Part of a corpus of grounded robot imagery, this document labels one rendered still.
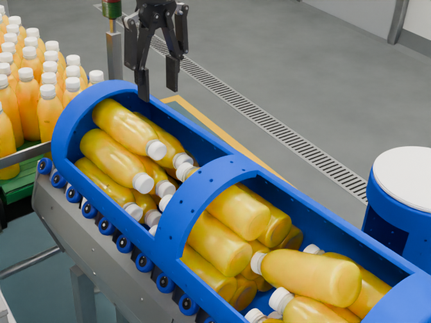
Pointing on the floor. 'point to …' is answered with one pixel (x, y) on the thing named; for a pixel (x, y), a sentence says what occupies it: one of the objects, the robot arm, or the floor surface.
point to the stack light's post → (114, 56)
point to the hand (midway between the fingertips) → (158, 81)
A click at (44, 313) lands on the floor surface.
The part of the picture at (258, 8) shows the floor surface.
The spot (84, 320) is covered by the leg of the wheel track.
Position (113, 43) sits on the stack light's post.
